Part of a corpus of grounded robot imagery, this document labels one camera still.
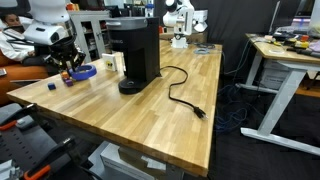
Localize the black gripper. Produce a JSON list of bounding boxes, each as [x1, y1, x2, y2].
[[43, 35, 87, 80]]

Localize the blue masking tape roll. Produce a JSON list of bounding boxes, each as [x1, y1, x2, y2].
[[69, 64, 98, 82]]

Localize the grey tape roll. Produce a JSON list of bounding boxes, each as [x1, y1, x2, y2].
[[193, 48, 211, 56]]

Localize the black laptop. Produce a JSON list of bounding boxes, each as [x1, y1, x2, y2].
[[33, 43, 51, 58]]

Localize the small white printed card box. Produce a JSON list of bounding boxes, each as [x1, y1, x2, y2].
[[101, 53, 118, 73]]

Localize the grey cabinet with doors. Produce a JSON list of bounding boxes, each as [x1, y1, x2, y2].
[[68, 9, 112, 64]]

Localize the orange couch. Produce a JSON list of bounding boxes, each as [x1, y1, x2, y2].
[[0, 49, 51, 105]]

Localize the seated person in white hoodie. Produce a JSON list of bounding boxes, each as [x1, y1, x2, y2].
[[0, 12, 37, 64]]

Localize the black Keurig coffee maker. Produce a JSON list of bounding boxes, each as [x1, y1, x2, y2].
[[105, 16, 162, 95]]

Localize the black clamp with orange grip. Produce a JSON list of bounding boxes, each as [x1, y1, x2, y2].
[[0, 103, 38, 132], [22, 134, 78, 180]]

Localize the black robot mounting stand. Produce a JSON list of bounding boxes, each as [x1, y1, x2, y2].
[[0, 103, 101, 180]]

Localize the white box under table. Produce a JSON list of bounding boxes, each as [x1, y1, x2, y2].
[[99, 141, 168, 180]]

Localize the white cardboard box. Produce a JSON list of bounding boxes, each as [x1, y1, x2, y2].
[[193, 9, 209, 23], [193, 20, 209, 34]]

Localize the black backdrop curtain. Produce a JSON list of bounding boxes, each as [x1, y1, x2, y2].
[[153, 0, 279, 81]]

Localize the white box under desk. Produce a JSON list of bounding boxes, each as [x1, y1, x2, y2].
[[259, 60, 292, 91]]

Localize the dark computer monitor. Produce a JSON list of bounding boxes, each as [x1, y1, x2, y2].
[[268, 0, 303, 34]]

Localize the yellow and black tool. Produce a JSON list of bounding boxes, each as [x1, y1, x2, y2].
[[283, 35, 312, 50]]

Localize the black coffee maker power cord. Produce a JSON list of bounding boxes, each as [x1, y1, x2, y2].
[[159, 65, 208, 120]]

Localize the blue cable bundle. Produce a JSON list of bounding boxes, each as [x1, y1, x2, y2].
[[214, 83, 250, 135]]

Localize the wooden desk with white frame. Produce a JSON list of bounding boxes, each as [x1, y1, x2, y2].
[[240, 32, 320, 158]]

